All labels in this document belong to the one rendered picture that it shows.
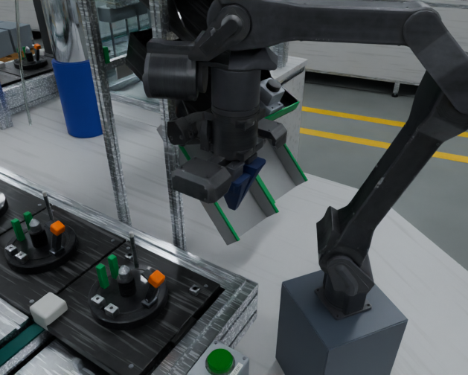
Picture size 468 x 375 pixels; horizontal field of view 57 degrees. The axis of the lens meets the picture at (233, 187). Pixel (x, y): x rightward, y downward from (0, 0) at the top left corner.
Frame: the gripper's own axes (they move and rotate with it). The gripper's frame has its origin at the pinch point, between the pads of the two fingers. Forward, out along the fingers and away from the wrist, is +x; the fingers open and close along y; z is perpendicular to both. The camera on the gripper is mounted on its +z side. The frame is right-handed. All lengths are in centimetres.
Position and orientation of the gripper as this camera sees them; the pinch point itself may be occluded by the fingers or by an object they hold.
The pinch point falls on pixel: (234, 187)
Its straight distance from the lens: 57.8
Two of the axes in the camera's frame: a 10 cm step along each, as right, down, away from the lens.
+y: -5.4, 4.6, -7.1
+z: -8.4, -3.1, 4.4
